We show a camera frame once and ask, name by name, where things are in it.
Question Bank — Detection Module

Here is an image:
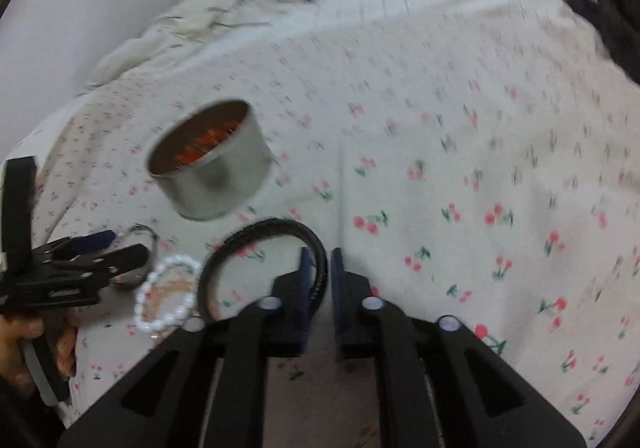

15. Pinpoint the round metal tin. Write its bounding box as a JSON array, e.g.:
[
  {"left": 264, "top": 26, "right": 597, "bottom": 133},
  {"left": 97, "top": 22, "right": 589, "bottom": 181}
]
[{"left": 146, "top": 99, "right": 275, "bottom": 221}]

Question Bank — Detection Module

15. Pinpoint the white striped duvet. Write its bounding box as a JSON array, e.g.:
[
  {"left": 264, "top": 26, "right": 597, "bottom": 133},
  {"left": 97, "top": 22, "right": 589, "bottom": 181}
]
[{"left": 85, "top": 0, "right": 576, "bottom": 89}]

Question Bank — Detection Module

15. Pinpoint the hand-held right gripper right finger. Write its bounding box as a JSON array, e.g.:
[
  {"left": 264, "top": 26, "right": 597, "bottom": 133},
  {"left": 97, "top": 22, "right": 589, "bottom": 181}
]
[{"left": 330, "top": 248, "right": 586, "bottom": 448}]

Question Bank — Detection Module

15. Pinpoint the white pearl bead bracelet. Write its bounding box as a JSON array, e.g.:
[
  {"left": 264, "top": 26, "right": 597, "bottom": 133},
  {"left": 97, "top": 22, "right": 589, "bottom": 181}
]
[{"left": 134, "top": 254, "right": 203, "bottom": 335}]

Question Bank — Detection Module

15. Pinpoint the person's left hand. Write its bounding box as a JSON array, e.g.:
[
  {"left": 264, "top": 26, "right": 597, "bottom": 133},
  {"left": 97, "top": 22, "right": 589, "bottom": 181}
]
[{"left": 0, "top": 310, "right": 80, "bottom": 399}]

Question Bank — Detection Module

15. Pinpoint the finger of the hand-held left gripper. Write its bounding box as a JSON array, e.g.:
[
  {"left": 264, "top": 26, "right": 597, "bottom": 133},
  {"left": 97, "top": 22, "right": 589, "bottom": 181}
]
[
  {"left": 50, "top": 229, "right": 118, "bottom": 260},
  {"left": 50, "top": 244, "right": 151, "bottom": 290}
]

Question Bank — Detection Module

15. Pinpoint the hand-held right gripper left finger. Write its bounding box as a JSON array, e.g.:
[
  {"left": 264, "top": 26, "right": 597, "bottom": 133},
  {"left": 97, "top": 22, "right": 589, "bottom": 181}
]
[{"left": 57, "top": 247, "right": 313, "bottom": 448}]

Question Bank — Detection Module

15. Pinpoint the black braided leather bracelet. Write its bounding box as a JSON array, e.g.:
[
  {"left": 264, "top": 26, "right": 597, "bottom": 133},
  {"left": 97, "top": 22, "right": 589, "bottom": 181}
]
[{"left": 197, "top": 217, "right": 328, "bottom": 324}]

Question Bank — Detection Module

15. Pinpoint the thin wire bracelet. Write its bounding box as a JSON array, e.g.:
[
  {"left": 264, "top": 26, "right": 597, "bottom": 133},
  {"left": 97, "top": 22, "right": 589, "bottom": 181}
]
[{"left": 127, "top": 224, "right": 161, "bottom": 254}]

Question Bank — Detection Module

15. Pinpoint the black jacket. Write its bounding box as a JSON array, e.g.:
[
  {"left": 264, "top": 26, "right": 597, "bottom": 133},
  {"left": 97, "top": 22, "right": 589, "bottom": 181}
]
[{"left": 565, "top": 0, "right": 640, "bottom": 84}]

